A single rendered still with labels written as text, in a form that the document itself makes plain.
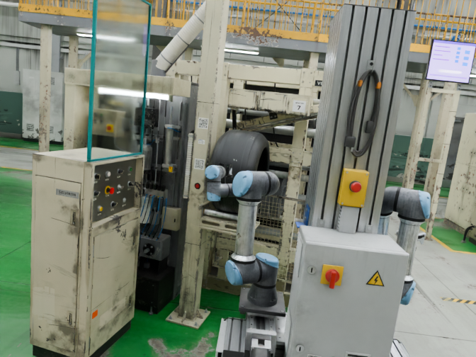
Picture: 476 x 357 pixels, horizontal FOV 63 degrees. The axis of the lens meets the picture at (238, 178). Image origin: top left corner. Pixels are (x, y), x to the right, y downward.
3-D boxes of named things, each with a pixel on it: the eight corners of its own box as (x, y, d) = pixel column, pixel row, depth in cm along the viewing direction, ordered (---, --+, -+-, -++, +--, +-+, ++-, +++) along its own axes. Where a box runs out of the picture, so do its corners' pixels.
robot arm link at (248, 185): (261, 287, 184) (273, 173, 176) (233, 291, 176) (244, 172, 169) (248, 277, 194) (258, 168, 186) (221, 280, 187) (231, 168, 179)
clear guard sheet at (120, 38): (86, 161, 209) (94, -28, 192) (139, 153, 261) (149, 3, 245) (89, 161, 208) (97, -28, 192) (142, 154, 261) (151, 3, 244)
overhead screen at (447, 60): (425, 79, 546) (433, 38, 536) (423, 79, 551) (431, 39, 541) (468, 83, 544) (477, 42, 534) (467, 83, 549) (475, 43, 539)
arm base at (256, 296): (278, 308, 186) (280, 289, 184) (246, 304, 187) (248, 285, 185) (276, 294, 201) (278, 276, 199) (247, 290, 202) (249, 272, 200)
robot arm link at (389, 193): (369, 190, 177) (361, 270, 201) (394, 194, 172) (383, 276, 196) (375, 178, 186) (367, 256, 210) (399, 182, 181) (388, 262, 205)
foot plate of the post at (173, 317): (165, 320, 296) (165, 316, 295) (180, 304, 321) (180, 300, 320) (197, 329, 289) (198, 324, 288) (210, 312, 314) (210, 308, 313)
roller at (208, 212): (202, 214, 274) (202, 208, 273) (204, 213, 278) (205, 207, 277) (249, 224, 265) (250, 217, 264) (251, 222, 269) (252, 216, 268)
